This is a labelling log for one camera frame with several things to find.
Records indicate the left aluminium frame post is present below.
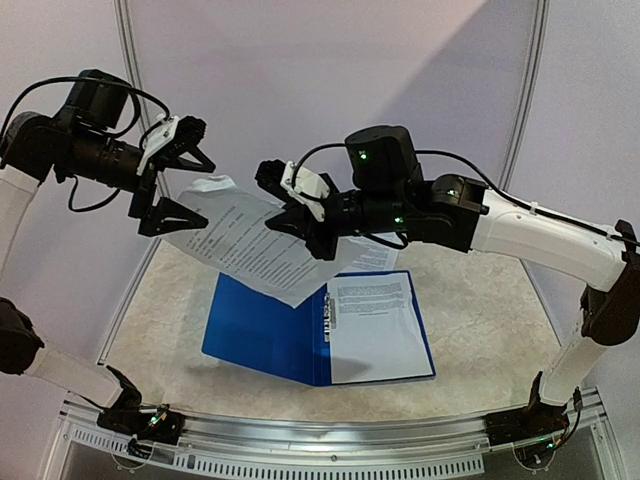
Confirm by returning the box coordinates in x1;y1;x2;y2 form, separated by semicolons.
113;0;162;280

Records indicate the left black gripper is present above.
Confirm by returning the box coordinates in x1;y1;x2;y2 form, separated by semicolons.
61;123;217;234

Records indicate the aluminium front rail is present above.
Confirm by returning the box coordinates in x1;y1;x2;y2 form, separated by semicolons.
42;389;626;479

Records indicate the metal folder clip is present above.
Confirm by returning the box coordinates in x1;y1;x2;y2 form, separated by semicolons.
322;290;337;343

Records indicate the printed paper sheet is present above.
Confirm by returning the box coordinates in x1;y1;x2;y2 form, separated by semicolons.
327;270;436;385
164;176;342;307
342;237;399;273

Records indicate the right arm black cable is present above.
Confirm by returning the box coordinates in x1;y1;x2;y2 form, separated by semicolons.
292;143;640;249

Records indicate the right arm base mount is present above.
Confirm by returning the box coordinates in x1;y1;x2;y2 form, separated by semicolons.
483;371;583;450

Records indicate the blue plastic folder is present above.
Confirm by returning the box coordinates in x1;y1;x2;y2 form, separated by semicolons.
201;269;436;387

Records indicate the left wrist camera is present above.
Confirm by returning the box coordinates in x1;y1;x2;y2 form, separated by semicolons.
136;115;206;176

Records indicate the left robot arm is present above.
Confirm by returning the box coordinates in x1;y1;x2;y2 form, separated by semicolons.
1;69;215;264

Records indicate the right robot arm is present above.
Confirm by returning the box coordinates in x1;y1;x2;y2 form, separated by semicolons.
255;125;639;436

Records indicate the aluminium frame post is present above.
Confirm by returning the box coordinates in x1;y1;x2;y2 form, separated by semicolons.
113;0;162;280
498;0;550;189

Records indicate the right aluminium frame post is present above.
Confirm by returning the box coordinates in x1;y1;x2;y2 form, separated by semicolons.
498;0;550;189

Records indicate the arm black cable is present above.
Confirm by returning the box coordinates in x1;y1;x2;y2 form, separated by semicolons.
0;77;171;214
292;143;640;249

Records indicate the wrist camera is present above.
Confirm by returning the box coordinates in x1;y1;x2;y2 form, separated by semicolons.
136;115;206;176
255;159;332;222

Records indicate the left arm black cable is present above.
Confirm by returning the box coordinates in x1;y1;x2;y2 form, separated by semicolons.
0;77;171;214

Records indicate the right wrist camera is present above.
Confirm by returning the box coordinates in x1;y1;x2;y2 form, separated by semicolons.
255;159;332;222

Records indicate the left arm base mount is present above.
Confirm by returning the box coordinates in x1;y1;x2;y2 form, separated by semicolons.
97;366;186;445

